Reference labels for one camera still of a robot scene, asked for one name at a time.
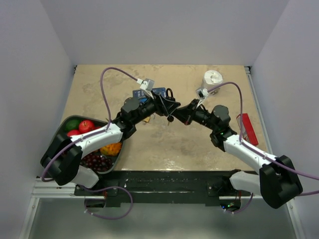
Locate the red apple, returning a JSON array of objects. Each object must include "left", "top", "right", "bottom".
[
  {"left": 78, "top": 119, "right": 95, "bottom": 133},
  {"left": 67, "top": 129, "right": 81, "bottom": 137}
]

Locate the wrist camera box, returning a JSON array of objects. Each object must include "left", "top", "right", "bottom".
[
  {"left": 196, "top": 87, "right": 209, "bottom": 108},
  {"left": 137, "top": 78, "right": 155, "bottom": 99}
]

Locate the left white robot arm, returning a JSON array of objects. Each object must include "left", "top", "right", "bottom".
[{"left": 41, "top": 94, "right": 180, "bottom": 195}]

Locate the dark green fruit tray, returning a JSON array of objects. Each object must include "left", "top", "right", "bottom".
[{"left": 40, "top": 115, "right": 124, "bottom": 177}]

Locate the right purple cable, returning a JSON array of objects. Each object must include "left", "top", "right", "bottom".
[{"left": 205, "top": 81, "right": 319, "bottom": 215}]

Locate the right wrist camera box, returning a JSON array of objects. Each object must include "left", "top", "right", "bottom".
[{"left": 196, "top": 87, "right": 209, "bottom": 108}]

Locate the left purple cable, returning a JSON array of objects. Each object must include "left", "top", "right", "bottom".
[{"left": 41, "top": 67, "right": 140, "bottom": 220}]

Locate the white paper roll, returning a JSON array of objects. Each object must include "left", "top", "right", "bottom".
[{"left": 201, "top": 70, "right": 223, "bottom": 90}]

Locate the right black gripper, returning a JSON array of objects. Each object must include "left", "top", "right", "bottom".
[{"left": 172, "top": 98, "right": 218, "bottom": 131}]

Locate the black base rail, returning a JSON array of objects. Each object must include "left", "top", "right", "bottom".
[{"left": 75, "top": 170, "right": 250, "bottom": 207}]

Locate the black padlock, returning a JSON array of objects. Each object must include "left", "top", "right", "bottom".
[{"left": 166, "top": 88, "right": 175, "bottom": 101}]

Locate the purple cable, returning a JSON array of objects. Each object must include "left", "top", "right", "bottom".
[
  {"left": 205, "top": 81, "right": 319, "bottom": 215},
  {"left": 41, "top": 67, "right": 140, "bottom": 220}
]

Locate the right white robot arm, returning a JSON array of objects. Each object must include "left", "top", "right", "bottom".
[{"left": 173, "top": 100, "right": 303, "bottom": 209}]

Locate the purple grapes bunch front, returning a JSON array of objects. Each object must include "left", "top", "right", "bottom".
[{"left": 80, "top": 152, "right": 113, "bottom": 173}]

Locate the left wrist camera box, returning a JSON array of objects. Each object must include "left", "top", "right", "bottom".
[{"left": 137, "top": 78, "right": 155, "bottom": 99}]

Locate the blue blister card package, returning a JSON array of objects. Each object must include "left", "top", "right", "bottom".
[{"left": 133, "top": 87, "right": 166, "bottom": 103}]

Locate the orange spiky fruit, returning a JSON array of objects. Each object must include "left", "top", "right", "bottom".
[{"left": 99, "top": 142, "right": 123, "bottom": 156}]

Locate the bunch of black keys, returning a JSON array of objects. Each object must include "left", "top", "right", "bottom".
[{"left": 167, "top": 115, "right": 174, "bottom": 125}]

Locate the red box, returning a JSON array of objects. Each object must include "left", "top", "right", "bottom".
[{"left": 242, "top": 113, "right": 259, "bottom": 146}]

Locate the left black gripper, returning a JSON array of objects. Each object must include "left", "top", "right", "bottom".
[{"left": 132, "top": 91, "right": 180, "bottom": 125}]

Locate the green lime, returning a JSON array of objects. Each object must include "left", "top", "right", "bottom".
[{"left": 64, "top": 119, "right": 81, "bottom": 132}]

